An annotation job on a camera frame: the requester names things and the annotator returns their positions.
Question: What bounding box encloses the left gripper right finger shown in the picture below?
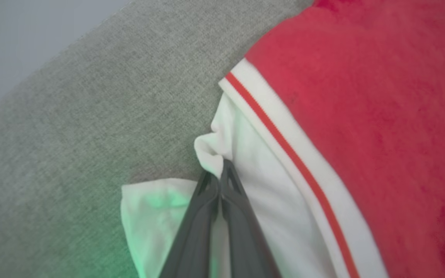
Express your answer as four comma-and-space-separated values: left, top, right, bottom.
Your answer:
220, 159, 283, 278

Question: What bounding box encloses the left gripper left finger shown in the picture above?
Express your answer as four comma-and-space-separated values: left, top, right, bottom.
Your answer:
159, 170, 221, 278

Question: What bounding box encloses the red and white garment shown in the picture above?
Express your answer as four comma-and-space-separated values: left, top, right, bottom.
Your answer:
120, 0, 445, 278

